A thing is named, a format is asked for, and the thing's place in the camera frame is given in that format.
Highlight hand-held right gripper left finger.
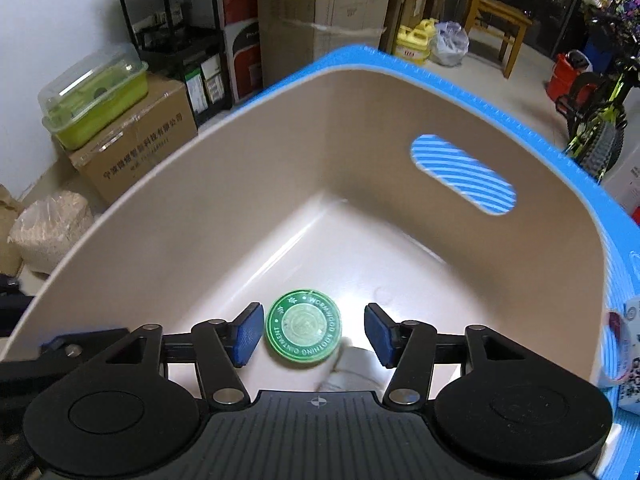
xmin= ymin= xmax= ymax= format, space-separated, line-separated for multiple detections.
xmin=87 ymin=302 xmax=265 ymax=409

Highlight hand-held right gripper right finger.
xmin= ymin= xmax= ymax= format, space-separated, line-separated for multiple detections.
xmin=363 ymin=302 xmax=539 ymax=408

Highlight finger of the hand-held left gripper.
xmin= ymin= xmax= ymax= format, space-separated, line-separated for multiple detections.
xmin=39 ymin=328 xmax=132 ymax=363

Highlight green round ointment tin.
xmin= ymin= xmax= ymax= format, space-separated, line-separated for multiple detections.
xmin=265 ymin=288 xmax=344 ymax=367

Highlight beige plastic storage bin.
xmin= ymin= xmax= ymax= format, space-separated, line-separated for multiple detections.
xmin=0 ymin=55 xmax=619 ymax=411

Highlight clear bag of white grains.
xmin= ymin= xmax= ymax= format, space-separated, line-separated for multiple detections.
xmin=7 ymin=191 xmax=96 ymax=275

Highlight printed brown cardboard box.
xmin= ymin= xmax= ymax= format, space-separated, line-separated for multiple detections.
xmin=67 ymin=75 xmax=199 ymax=206

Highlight green box with clear lid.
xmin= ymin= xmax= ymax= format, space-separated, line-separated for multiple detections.
xmin=39 ymin=42 xmax=150 ymax=151

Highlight green and white boxes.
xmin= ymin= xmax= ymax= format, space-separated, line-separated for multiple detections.
xmin=184 ymin=54 xmax=224 ymax=117

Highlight blue ribbed mat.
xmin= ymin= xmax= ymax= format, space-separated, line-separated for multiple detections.
xmin=235 ymin=44 xmax=640 ymax=480

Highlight white carton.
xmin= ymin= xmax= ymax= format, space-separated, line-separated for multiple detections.
xmin=602 ymin=157 xmax=640 ymax=217

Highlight red and white box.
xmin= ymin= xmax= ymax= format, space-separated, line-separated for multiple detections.
xmin=220 ymin=0 xmax=264 ymax=106

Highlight yellow plastic jug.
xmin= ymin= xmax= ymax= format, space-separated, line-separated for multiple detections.
xmin=392 ymin=19 xmax=439 ymax=65

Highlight translucent plastic bag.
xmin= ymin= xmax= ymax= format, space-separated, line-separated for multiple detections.
xmin=430 ymin=21 xmax=471 ymax=67

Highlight black and green bicycle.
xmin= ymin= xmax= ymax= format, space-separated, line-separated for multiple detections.
xmin=557 ymin=0 xmax=640 ymax=182

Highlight black metal shelf rack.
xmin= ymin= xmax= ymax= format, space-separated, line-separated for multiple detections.
xmin=114 ymin=0 xmax=234 ymax=129

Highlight red bucket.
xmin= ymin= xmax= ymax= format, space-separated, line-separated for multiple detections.
xmin=546 ymin=51 xmax=594 ymax=104

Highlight large tall cardboard box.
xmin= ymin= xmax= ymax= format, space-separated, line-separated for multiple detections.
xmin=255 ymin=0 xmax=397 ymax=89

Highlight wooden chair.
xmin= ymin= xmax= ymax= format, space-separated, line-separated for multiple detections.
xmin=465 ymin=0 xmax=534 ymax=79

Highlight white card with metal ring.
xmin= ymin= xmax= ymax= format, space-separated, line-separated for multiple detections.
xmin=315 ymin=342 xmax=387 ymax=394

